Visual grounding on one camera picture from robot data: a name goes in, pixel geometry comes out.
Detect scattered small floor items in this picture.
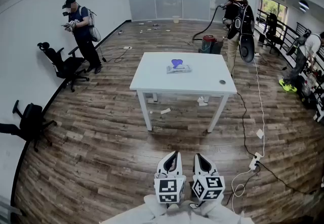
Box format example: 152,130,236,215
117,20,172,35

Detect black metal railing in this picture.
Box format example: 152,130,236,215
256,9,324,68

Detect white wet wipes packet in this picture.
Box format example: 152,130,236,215
166,58,192,74

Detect person's torso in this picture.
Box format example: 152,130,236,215
100,200,255,224

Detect black office chair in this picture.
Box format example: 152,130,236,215
0,99,58,153
262,12,285,55
37,41,90,93

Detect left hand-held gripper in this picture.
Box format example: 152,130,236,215
153,151,187,205

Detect person's left forearm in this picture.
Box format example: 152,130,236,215
143,194,179,224

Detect white cable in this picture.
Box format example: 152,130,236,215
230,58,266,215

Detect red green vacuum cleaner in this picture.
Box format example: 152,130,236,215
191,5,225,55

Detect black backpack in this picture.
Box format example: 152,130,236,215
231,2,256,64

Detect thin black cable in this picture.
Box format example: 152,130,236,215
100,47,130,64

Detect cluttered equipment rack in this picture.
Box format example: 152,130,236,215
300,60,324,123

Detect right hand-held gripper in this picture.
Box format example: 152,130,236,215
191,153,226,202

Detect grey mesh backpack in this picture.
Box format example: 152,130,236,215
79,6,102,43

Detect window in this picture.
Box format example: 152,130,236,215
260,0,288,21

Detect round pendant lamp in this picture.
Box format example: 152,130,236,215
298,0,310,13

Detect person's right forearm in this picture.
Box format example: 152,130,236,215
199,192,242,224

